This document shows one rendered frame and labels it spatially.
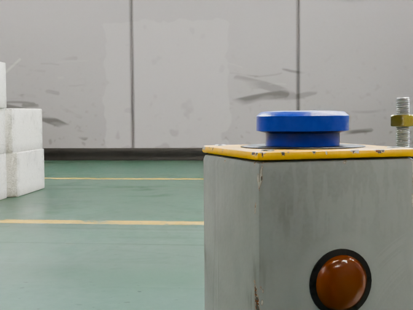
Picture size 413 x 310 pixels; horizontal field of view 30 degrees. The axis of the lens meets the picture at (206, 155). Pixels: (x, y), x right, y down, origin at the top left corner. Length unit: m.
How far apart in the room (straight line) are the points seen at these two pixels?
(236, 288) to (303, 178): 0.06
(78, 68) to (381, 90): 2.18
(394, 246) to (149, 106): 5.32
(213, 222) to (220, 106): 5.20
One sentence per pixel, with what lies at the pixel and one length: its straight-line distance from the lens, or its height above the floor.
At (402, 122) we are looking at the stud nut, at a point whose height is 0.32.
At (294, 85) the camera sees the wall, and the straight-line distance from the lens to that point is 5.51.
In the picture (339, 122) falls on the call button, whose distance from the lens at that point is 0.33.
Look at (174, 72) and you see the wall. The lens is 5.60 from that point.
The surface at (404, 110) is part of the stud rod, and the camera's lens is 0.58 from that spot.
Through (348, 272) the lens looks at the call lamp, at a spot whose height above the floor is 0.27.
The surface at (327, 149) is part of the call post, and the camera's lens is 0.31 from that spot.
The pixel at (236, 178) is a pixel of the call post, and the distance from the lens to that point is 0.31.
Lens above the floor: 0.33
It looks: 3 degrees down
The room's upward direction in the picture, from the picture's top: straight up
